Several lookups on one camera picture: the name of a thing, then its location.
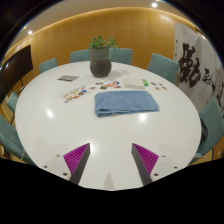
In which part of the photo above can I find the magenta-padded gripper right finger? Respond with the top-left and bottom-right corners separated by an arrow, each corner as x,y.
131,143 -> 181,186

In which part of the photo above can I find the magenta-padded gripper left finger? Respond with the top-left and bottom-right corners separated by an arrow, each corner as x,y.
41,142 -> 92,185

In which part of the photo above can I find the blue towel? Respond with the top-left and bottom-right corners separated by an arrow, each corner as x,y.
94,90 -> 161,118

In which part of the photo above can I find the colourful sticker sheet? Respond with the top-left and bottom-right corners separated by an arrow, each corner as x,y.
63,85 -> 88,104

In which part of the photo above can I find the white flat box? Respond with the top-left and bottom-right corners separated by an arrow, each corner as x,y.
123,78 -> 146,90

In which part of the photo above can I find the grey flat card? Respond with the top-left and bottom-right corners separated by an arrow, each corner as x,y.
57,74 -> 80,83

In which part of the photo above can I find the potted plant in grey pot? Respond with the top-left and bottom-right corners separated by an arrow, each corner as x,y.
88,35 -> 119,78

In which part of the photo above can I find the white calligraphy folding screen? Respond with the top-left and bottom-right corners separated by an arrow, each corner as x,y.
173,22 -> 224,116

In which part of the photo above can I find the group of ceiling lights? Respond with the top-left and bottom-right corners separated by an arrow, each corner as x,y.
19,1 -> 159,36

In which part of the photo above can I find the black wall screen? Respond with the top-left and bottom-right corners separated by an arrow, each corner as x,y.
0,44 -> 34,103

